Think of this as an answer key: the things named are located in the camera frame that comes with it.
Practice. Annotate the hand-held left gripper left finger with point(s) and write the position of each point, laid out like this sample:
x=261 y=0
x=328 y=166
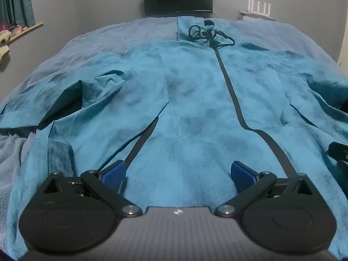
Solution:
x=113 y=173

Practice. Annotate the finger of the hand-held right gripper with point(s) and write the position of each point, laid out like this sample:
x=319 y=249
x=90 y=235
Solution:
x=338 y=149
x=343 y=167

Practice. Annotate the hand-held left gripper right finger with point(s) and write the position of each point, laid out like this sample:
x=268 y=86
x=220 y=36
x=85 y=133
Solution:
x=242 y=174

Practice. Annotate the teal hooded jacket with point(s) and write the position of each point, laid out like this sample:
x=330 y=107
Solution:
x=195 y=87

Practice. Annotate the blue-grey fleece blanket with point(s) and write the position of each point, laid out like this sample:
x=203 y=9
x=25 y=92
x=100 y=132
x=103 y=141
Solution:
x=108 y=38

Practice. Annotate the white small shelf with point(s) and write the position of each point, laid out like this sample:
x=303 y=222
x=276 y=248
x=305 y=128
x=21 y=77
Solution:
x=257 y=16

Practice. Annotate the white router with antennas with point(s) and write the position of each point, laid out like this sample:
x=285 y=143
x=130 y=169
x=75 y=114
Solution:
x=259 y=6

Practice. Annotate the cream plush toy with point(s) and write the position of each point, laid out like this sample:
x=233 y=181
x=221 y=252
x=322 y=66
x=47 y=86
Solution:
x=3 y=53
x=5 y=36

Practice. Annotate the pink plush toy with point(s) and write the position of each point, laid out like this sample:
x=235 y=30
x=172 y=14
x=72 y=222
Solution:
x=5 y=27

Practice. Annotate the teal window curtain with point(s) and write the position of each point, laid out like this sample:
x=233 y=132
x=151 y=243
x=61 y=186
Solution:
x=16 y=0

